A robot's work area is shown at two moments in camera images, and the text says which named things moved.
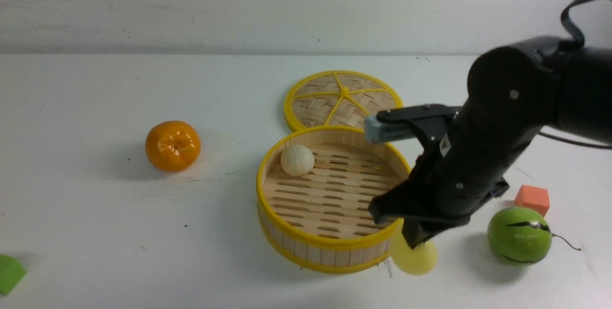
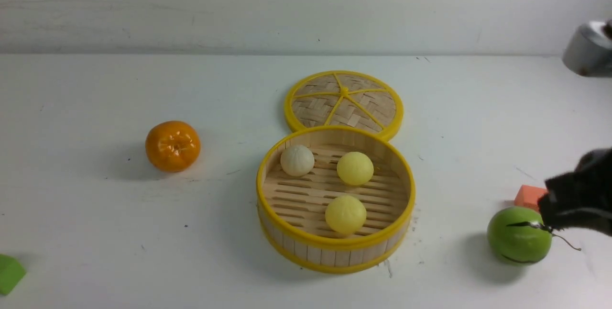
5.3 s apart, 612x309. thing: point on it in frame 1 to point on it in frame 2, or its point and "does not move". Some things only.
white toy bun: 297,160 does not move
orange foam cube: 533,197 does not move
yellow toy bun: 419,260 to 345,215
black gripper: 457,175 to 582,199
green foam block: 11,272 does not move
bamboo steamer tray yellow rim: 322,222 does not move
